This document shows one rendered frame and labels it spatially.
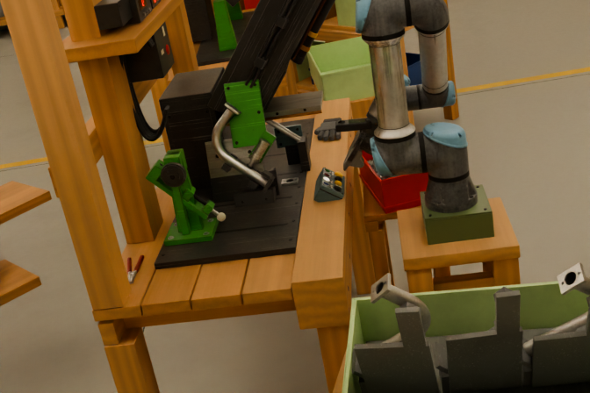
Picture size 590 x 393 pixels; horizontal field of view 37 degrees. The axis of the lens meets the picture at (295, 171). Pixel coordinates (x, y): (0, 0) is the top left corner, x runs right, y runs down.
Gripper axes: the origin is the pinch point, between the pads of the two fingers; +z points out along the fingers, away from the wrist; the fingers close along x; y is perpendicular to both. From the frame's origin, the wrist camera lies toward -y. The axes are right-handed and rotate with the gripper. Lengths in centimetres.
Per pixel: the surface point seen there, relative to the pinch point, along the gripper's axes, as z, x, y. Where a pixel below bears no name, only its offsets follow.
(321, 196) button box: 7.6, -13.0, -3.7
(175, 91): 7, 16, -60
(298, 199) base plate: 13.7, -8.8, -9.3
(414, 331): -20, -118, 7
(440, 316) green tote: -8, -85, 23
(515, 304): -34, -118, 21
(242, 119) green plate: 1.0, 2.0, -35.8
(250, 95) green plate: -7.0, 3.9, -36.9
